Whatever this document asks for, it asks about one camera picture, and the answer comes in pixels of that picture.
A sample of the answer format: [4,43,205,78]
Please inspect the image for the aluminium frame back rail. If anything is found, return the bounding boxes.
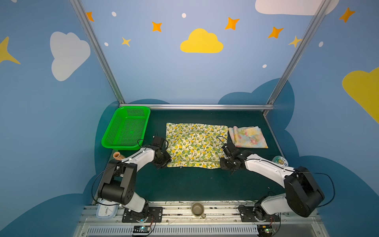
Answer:
[119,104,274,111]

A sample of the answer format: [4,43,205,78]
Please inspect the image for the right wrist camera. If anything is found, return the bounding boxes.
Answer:
[222,142,240,159]

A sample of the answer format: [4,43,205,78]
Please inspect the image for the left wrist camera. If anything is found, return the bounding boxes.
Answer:
[152,136,165,149]

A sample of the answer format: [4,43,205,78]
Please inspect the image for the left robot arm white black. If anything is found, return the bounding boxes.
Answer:
[98,145,171,213]

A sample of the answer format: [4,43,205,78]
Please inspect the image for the white square clock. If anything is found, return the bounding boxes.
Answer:
[96,199,119,220]

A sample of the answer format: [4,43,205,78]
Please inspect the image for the pastel floral skirt pink flowers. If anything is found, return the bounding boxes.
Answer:
[228,126,268,149]

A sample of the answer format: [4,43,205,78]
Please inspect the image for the lemon print skirt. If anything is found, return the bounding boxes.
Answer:
[166,122,228,169]

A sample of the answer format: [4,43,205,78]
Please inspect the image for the right green circuit board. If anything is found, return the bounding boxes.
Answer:
[257,225,276,237]

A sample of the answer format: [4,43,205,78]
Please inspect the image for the left green circuit board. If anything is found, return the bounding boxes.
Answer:
[132,225,152,236]

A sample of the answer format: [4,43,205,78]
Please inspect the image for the olive ceramic mug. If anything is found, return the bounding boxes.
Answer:
[191,202,206,219]

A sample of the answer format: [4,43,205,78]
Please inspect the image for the tape roll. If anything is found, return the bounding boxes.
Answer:
[272,156,289,166]

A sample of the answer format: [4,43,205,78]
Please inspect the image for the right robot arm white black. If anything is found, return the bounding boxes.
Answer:
[220,152,325,222]

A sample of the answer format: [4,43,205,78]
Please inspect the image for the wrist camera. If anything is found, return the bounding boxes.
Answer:
[152,136,165,149]
[222,142,240,159]

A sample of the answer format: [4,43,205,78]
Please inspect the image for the green plastic basket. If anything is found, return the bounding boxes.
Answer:
[101,106,151,151]

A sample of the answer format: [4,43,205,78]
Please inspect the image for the terracotta ribbed vase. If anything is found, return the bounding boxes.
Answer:
[113,152,125,161]

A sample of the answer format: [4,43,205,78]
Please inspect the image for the green circuit board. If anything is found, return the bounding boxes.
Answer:
[257,225,276,237]
[132,225,152,236]

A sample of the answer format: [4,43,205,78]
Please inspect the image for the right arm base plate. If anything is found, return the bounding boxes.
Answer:
[237,205,281,222]

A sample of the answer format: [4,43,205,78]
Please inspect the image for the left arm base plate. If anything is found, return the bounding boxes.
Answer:
[121,207,163,223]

